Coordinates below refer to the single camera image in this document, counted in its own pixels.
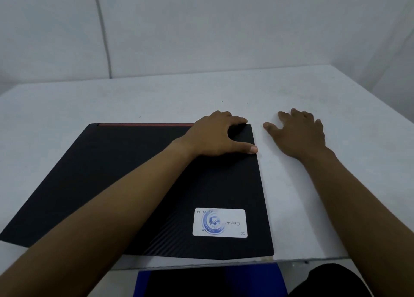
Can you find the person's right hand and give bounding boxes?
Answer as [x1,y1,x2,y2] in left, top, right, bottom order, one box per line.
[263,108,337,160]

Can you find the person's left hand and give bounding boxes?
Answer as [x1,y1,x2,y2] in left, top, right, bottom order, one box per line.
[176,110,259,159]

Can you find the black laptop with red trim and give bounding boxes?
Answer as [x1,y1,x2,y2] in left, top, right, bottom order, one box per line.
[0,123,275,261]

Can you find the person's left forearm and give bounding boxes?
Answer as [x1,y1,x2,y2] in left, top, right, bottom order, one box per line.
[0,138,202,297]

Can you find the person's right forearm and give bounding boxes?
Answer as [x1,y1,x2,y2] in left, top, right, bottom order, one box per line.
[299,147,414,297]

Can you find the white sticker with blue stamp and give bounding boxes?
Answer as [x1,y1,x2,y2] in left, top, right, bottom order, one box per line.
[192,208,248,239]

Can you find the blue chair seat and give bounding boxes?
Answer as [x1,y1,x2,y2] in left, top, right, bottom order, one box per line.
[136,262,289,297]

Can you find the person's left leg black trousers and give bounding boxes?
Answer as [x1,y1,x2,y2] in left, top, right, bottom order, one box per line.
[144,267,234,297]

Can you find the person's leg black trousers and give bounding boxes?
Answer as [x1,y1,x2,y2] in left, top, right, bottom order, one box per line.
[144,267,234,297]
[287,263,373,297]

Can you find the person's right leg black trousers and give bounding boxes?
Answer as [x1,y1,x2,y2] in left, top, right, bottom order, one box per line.
[287,263,373,297]

